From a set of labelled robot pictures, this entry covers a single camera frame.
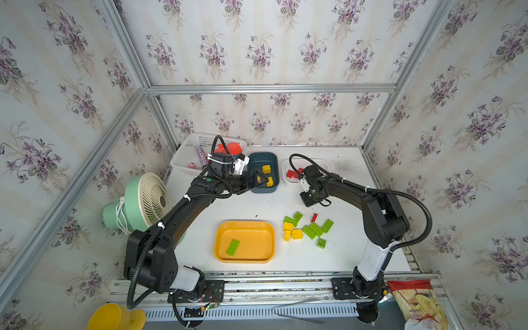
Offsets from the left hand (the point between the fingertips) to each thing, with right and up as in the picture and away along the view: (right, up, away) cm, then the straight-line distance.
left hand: (262, 183), depth 78 cm
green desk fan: (-37, -5, -13) cm, 40 cm away
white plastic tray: (+15, +8, -4) cm, 17 cm away
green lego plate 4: (+29, -20, +12) cm, 37 cm away
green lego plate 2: (+11, -18, +13) cm, 24 cm away
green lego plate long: (+20, -22, +10) cm, 31 cm away
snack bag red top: (+52, -39, -12) cm, 66 cm away
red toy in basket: (-16, +16, +29) cm, 37 cm away
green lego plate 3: (+24, -21, +10) cm, 33 cm away
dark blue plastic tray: (+3, +8, +30) cm, 31 cm away
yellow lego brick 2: (+4, -2, +23) cm, 24 cm away
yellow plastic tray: (-2, -26, +6) cm, 26 cm away
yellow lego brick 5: (+15, -22, +8) cm, 28 cm away
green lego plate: (-12, -27, +4) cm, 29 cm away
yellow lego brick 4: (+10, -23, +6) cm, 25 cm away
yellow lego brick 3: (+11, -20, +10) cm, 25 cm away
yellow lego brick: (+2, +5, +29) cm, 30 cm away
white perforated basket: (-39, +15, +33) cm, 53 cm away
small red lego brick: (+23, -16, +11) cm, 30 cm away
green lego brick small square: (+16, -16, +12) cm, 26 cm away
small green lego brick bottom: (+25, -25, +6) cm, 36 cm away
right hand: (+25, -9, +18) cm, 32 cm away
